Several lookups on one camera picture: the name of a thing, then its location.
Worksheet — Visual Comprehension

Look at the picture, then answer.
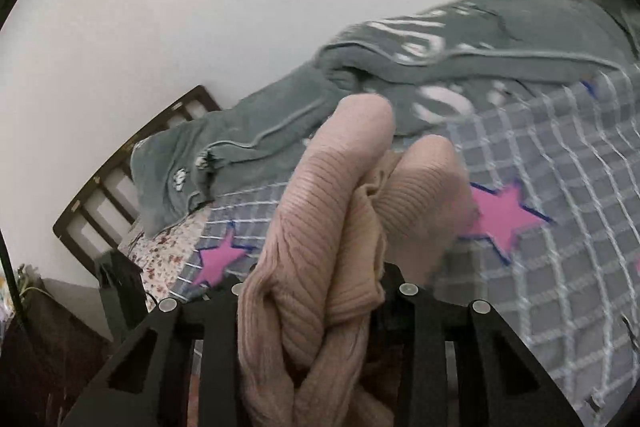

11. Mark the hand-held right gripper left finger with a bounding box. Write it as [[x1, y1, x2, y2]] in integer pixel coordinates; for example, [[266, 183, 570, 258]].
[[62, 266, 252, 427]]

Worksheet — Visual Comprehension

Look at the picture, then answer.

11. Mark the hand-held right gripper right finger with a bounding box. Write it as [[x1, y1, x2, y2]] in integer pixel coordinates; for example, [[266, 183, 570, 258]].
[[369, 264, 585, 427]]

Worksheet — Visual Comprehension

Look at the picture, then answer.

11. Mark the pink ribbed knit garment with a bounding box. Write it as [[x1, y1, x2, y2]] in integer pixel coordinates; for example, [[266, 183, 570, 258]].
[[237, 94, 477, 427]]

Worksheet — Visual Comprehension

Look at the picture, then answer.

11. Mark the floral bedsheet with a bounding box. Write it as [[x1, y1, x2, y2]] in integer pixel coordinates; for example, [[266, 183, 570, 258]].
[[122, 209, 212, 314]]

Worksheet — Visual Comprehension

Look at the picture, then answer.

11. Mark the checked bedsheet with pink stars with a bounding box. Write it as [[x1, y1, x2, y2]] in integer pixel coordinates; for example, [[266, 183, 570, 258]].
[[170, 66, 640, 427]]

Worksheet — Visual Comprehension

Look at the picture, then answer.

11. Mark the dark brown cabinet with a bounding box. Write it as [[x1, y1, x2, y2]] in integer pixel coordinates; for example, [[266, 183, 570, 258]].
[[0, 277, 117, 427]]

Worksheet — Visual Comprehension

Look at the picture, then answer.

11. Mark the dark wooden headboard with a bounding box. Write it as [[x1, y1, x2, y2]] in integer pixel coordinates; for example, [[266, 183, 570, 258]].
[[52, 85, 224, 279]]

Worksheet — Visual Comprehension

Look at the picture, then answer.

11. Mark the grey-green printed blanket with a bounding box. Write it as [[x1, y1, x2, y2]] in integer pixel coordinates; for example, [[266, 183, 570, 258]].
[[130, 0, 640, 242]]

